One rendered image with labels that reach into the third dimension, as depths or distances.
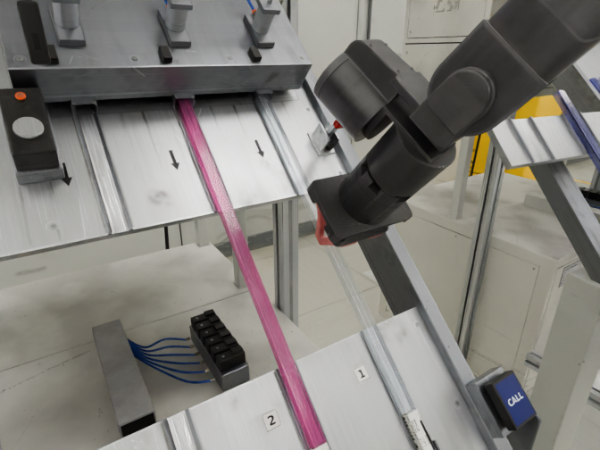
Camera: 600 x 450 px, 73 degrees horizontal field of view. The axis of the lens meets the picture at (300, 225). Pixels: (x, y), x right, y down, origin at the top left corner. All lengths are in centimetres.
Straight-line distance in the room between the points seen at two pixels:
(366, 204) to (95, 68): 30
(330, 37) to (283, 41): 202
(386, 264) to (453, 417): 19
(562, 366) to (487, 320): 71
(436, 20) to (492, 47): 117
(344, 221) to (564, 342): 50
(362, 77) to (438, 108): 8
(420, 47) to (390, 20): 142
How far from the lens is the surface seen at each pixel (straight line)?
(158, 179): 48
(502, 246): 138
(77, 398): 81
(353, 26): 271
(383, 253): 55
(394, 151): 34
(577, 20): 30
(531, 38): 30
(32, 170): 46
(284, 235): 81
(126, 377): 74
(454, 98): 30
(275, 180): 51
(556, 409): 87
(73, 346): 92
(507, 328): 148
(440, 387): 52
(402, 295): 54
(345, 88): 35
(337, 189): 41
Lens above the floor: 114
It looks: 23 degrees down
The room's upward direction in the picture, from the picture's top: straight up
